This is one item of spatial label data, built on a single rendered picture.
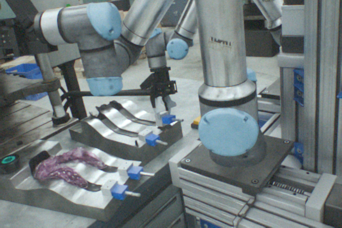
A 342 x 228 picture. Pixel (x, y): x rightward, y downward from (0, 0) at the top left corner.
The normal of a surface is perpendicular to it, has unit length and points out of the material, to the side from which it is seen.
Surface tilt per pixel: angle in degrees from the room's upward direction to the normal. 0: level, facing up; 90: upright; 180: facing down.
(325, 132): 90
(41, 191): 90
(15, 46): 82
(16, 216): 0
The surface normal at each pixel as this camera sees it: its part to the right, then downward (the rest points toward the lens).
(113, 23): 0.97, -0.05
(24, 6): 0.79, -0.48
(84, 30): -0.22, 0.40
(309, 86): -0.62, 0.39
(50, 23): -0.25, 0.02
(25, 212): -0.15, -0.91
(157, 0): 0.07, 0.59
